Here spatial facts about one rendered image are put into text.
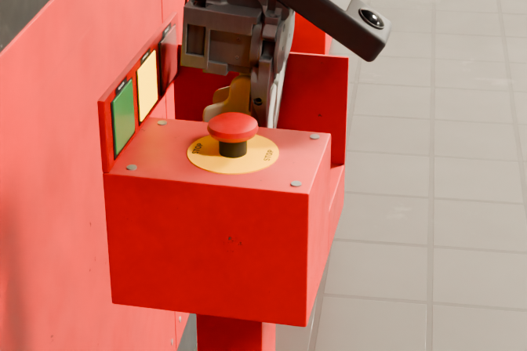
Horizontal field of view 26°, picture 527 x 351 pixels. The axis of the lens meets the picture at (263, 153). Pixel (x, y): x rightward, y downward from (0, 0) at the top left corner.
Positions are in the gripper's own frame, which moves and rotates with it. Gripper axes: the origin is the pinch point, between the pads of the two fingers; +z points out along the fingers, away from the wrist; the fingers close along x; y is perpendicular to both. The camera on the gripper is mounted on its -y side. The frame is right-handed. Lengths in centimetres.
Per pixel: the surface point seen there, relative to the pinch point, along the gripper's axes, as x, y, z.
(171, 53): -1.7, 9.4, -7.3
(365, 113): -169, 4, 74
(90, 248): -13.9, 20.7, 22.8
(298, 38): -195, 26, 68
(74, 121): -11.9, 22.0, 6.5
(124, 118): 11.5, 9.3, -7.0
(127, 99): 10.5, 9.4, -8.2
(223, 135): 11.7, 1.4, -7.1
